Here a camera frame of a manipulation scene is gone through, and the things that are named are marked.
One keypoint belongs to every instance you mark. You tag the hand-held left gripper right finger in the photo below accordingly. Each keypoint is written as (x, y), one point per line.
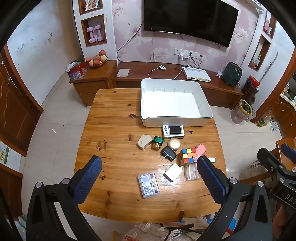
(210, 176)

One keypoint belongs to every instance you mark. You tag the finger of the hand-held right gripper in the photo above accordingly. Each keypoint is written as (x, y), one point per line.
(289, 151)
(268, 157)

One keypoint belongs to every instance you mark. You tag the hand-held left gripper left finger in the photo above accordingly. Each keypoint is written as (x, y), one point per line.
(89, 178)

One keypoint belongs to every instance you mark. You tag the white rectangular adapter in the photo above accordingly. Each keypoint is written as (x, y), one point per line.
(212, 159)

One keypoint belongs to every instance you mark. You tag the colourful puzzle cube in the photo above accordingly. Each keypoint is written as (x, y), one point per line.
(186, 156)

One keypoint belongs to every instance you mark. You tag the white charger plug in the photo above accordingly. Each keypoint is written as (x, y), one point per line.
(173, 172)

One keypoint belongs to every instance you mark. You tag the black charger plug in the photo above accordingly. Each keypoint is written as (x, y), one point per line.
(168, 153)

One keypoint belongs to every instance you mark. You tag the labelled clear plastic box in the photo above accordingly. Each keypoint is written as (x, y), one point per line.
(148, 185)

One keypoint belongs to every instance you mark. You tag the white storage bin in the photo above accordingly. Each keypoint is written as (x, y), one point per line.
(171, 102)

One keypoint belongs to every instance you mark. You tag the printed cardboard box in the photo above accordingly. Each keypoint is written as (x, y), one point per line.
(255, 165)

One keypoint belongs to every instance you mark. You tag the pink scalloped disc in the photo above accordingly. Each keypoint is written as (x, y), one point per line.
(201, 149)

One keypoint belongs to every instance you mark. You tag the round beige compact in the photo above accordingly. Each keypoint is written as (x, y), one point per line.
(175, 143)

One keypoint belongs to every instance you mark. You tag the jar with yellow lid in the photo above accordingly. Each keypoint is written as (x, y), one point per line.
(242, 111)

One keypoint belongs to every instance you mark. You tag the green and gold jar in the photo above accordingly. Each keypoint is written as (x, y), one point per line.
(157, 142)

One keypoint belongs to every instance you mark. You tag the wooden table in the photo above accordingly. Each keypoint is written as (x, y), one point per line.
(115, 120)

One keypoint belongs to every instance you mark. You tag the beige angular box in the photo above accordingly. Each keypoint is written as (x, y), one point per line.
(144, 142)

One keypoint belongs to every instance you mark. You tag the jar with red lid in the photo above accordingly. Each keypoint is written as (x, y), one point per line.
(251, 89)

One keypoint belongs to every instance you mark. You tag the wooden side cabinet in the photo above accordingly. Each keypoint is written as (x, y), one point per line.
(92, 85)

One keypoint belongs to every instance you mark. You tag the small bottle in niche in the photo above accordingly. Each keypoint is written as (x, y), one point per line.
(257, 59)

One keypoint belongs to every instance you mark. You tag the small white figurine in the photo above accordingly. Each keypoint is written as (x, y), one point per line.
(219, 74)

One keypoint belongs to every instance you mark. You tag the wooden door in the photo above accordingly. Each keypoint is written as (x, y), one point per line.
(13, 111)

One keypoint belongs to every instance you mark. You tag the white set-top box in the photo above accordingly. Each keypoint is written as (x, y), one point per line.
(196, 74)

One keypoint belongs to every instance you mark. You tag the red tissue box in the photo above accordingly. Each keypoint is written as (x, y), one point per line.
(77, 70)

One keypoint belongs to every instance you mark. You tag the long wooden television cabinet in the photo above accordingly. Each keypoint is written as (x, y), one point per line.
(138, 81)

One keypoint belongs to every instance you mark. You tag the grey flat pad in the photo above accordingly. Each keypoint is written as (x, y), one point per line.
(122, 72)

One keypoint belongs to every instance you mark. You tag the fruit bowl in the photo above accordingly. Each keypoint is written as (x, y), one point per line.
(95, 65)

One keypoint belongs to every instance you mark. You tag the pile of red peaches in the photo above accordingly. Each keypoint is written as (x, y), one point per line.
(97, 59)

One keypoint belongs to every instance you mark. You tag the pink dumbbell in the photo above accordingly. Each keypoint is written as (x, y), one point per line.
(90, 34)
(99, 33)

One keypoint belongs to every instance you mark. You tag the framed photo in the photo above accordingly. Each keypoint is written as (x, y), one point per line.
(93, 4)

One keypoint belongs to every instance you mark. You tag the small white digital camera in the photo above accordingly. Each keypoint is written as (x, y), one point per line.
(173, 131)

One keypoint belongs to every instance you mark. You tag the white wall plug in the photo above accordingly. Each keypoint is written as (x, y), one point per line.
(183, 56)

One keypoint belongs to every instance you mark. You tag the white wall outlet strip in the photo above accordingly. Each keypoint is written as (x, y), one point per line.
(196, 53)

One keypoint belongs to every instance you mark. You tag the black wall television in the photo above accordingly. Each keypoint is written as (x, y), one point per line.
(189, 18)

